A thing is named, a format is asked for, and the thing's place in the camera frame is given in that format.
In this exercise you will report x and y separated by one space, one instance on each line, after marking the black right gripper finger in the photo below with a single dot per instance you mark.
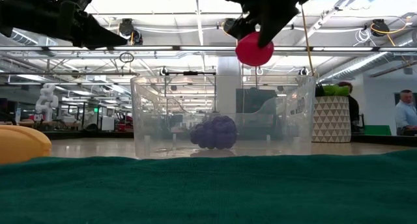
246 28
272 25

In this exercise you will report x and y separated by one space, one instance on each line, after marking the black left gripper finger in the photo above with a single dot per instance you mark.
91 38
89 23

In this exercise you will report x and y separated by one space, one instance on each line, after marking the red toy bell pepper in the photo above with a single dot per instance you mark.
249 53

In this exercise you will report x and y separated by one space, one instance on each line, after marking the purple toy grape bunch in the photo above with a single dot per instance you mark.
216 133

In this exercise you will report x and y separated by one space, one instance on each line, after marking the clear plastic tupperware container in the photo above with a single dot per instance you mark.
163 120

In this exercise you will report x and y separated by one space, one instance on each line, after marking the yellow toy banana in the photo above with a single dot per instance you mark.
19 144

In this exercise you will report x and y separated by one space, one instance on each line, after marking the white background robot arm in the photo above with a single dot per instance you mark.
47 102

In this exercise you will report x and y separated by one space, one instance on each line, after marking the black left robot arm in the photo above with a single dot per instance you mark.
8 15

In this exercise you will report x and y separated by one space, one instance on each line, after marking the white building column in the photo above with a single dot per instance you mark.
228 67

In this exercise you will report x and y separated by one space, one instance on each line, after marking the long ceiling light bar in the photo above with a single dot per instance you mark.
146 48

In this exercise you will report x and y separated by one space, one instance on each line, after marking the black background monitor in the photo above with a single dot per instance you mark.
254 100

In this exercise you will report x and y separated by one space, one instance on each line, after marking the succulent in patterned white pot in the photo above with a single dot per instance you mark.
330 120

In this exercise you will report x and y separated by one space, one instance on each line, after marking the person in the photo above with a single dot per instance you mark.
354 110
405 115

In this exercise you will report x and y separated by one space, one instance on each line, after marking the green background object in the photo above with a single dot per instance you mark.
378 130

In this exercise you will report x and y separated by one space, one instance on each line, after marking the dark green folded cloth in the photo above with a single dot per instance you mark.
208 191

